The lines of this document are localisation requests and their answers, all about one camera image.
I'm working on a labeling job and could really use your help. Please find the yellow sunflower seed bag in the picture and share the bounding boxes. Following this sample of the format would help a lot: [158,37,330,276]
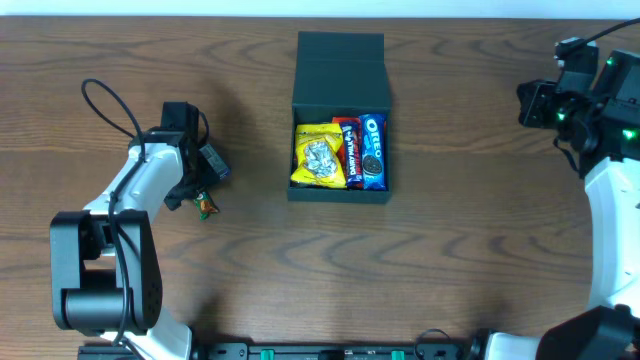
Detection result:
[290,123,346,189]

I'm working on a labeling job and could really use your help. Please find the black gift box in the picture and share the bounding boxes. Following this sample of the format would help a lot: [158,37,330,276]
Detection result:
[287,31,392,204]

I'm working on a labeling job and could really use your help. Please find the red dried fruit bag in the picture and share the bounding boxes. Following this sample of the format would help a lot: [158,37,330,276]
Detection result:
[332,117,361,125]

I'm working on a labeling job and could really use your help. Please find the Dairy Milk chocolate bar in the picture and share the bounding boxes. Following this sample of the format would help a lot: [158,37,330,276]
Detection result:
[340,123,364,189]

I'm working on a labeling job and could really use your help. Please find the blue Oreo cookie pack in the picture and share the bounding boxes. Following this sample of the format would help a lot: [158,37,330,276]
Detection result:
[359,114,387,191]

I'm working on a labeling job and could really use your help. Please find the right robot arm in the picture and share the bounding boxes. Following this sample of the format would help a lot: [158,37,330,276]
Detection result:
[468,38,639,359]

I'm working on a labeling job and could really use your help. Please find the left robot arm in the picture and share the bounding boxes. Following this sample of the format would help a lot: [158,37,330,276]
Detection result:
[49,102,212,359]

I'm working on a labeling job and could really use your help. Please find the small dark blue carton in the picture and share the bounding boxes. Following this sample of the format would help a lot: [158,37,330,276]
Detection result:
[198,144,231,184]

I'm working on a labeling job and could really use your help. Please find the red green KitKat bar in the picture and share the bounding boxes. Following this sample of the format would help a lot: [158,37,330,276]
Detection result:
[193,190,219,221]

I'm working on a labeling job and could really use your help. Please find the black mounting rail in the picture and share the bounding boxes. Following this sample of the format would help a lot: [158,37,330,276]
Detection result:
[76,341,485,360]

